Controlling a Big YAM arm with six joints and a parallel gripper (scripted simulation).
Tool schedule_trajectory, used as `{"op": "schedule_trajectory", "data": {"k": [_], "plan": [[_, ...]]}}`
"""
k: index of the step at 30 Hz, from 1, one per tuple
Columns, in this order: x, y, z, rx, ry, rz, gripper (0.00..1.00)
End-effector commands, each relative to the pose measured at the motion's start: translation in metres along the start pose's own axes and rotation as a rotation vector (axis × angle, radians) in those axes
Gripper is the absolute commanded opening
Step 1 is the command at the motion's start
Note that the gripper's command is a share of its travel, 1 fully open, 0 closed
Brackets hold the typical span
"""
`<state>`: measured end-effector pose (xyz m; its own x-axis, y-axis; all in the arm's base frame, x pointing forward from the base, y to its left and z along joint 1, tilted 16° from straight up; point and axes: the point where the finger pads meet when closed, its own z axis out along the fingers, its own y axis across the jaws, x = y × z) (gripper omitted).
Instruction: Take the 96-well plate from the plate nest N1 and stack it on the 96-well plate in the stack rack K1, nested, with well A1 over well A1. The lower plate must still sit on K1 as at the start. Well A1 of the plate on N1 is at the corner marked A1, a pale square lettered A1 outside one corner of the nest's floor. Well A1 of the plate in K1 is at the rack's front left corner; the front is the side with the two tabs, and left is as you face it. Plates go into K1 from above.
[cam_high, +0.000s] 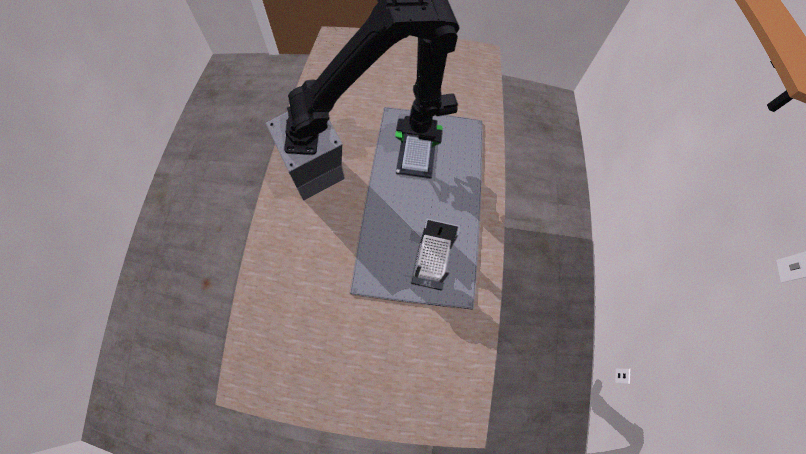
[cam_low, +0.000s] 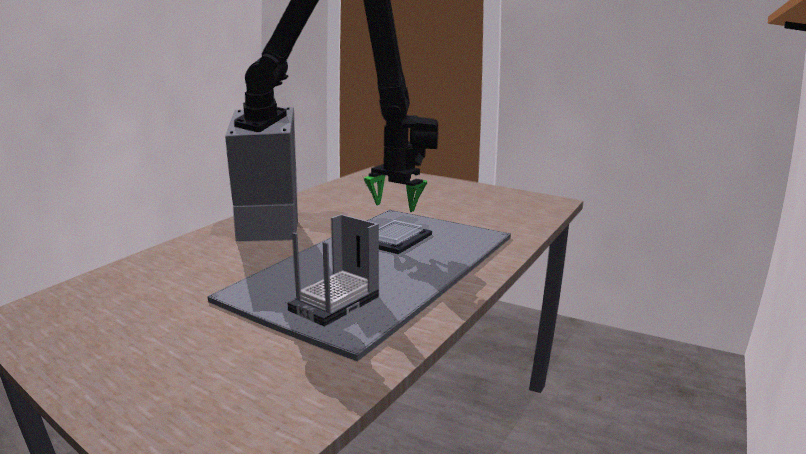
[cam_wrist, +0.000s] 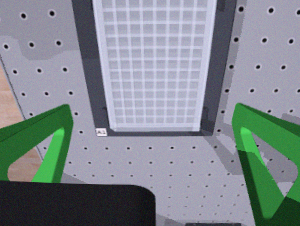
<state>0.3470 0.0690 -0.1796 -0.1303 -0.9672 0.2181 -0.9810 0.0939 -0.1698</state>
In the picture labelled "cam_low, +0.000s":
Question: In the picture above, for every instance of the translucent white well plate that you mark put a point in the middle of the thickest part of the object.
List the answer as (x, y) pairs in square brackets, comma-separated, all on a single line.
[(396, 232)]

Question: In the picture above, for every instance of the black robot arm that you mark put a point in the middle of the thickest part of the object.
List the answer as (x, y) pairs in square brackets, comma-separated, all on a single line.
[(262, 76)]

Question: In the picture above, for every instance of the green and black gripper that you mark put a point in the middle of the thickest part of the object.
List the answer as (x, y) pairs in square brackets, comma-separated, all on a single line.
[(395, 168)]

